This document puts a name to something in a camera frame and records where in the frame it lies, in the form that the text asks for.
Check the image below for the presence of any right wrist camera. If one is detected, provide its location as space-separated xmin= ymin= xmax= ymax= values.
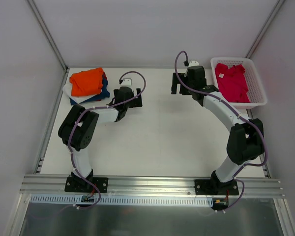
xmin=184 ymin=60 xmax=199 ymax=67

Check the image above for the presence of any left aluminium frame post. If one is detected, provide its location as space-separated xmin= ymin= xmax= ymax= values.
xmin=26 ymin=0 xmax=68 ymax=71

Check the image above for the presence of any folded white t-shirt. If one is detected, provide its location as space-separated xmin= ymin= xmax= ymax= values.
xmin=62 ymin=83 xmax=91 ymax=99

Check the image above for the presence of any aluminium frame post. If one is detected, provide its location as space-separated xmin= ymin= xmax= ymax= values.
xmin=245 ymin=0 xmax=286 ymax=59
xmin=26 ymin=0 xmax=68 ymax=71

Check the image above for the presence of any white slotted cable duct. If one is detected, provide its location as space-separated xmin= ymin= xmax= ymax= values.
xmin=30 ymin=194 xmax=213 ymax=207

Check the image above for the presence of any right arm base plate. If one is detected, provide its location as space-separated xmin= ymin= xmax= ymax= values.
xmin=194 ymin=179 xmax=239 ymax=196

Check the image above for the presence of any crimson red t-shirt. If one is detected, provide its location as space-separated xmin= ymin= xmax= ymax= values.
xmin=215 ymin=63 xmax=250 ymax=103

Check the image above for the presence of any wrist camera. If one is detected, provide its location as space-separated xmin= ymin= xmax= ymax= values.
xmin=119 ymin=78 xmax=132 ymax=88
xmin=184 ymin=60 xmax=199 ymax=67

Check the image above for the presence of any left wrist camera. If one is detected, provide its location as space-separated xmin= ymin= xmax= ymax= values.
xmin=119 ymin=78 xmax=132 ymax=88

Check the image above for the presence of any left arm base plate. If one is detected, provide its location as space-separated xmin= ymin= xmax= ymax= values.
xmin=64 ymin=172 xmax=109 ymax=193

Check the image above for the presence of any aluminium mounting rail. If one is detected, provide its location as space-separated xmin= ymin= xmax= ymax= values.
xmin=19 ymin=174 xmax=286 ymax=199

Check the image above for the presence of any white plastic basket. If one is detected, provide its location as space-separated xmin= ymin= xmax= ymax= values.
xmin=210 ymin=57 xmax=267 ymax=109

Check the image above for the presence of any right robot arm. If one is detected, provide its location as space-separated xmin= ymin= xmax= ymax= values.
xmin=171 ymin=65 xmax=265 ymax=195

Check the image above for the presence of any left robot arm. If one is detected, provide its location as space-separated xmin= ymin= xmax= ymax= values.
xmin=58 ymin=86 xmax=143 ymax=194

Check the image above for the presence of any folded blue t-shirt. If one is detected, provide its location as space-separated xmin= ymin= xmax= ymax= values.
xmin=69 ymin=74 xmax=110 ymax=106

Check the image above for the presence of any right aluminium frame post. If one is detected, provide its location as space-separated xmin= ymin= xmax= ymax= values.
xmin=245 ymin=0 xmax=286 ymax=59

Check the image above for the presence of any folded orange t-shirt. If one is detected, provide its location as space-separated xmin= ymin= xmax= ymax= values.
xmin=69 ymin=67 xmax=104 ymax=96

